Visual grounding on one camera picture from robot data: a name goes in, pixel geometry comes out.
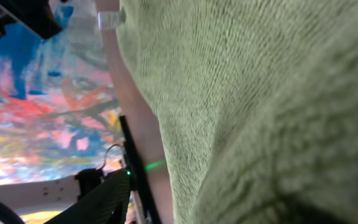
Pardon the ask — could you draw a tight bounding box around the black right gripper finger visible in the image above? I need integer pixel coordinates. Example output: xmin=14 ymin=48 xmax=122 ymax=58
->
xmin=45 ymin=169 xmax=130 ymax=224

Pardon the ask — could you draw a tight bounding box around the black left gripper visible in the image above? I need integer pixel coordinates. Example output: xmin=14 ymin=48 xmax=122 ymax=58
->
xmin=0 ymin=0 xmax=63 ymax=40

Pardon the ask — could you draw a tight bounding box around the light green microfiber cloth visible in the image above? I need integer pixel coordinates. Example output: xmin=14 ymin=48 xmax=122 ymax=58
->
xmin=112 ymin=0 xmax=358 ymax=223

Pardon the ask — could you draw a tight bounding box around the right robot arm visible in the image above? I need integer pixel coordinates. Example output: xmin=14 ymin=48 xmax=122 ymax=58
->
xmin=0 ymin=169 xmax=130 ymax=224

